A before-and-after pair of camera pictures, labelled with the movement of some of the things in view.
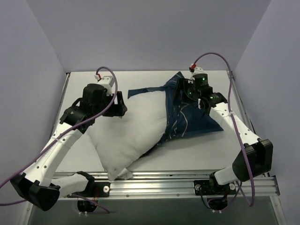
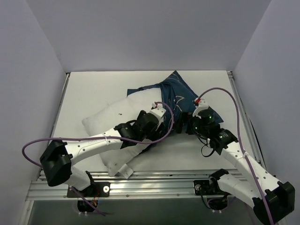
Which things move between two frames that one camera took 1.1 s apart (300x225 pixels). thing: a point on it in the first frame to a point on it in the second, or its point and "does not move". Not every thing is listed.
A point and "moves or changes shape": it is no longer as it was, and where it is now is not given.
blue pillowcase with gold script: (184, 117) moves or changes shape
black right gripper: (182, 85) to (186, 122)
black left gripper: (117, 106) to (161, 129)
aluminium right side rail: (240, 104) does not move
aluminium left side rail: (58, 114) does not move
